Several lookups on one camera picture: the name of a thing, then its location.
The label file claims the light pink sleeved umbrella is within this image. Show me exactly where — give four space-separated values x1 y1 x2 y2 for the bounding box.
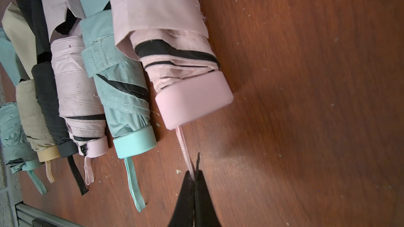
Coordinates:
129 29 234 178

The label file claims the cream sleeved umbrella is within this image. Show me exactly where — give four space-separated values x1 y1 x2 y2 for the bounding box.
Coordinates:
16 79 60 183

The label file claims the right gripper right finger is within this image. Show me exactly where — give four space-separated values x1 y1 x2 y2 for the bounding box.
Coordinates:
194 153 222 227

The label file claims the black umbrella sleeve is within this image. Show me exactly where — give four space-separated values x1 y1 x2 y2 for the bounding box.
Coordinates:
16 0 52 57

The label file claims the aluminium mounting rail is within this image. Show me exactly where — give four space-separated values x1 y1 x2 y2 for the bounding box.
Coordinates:
15 202 81 227

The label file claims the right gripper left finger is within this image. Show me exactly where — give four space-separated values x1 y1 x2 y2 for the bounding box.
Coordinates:
168 171 194 227

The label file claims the black sleeved umbrella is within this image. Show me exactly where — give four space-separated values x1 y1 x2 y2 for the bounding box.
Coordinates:
31 51 88 195

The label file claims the mint green sleeved umbrella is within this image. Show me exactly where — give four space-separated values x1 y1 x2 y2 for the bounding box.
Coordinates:
80 9 157 212

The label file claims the cream umbrella sleeve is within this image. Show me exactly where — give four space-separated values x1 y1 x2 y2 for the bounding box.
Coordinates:
2 2 37 79

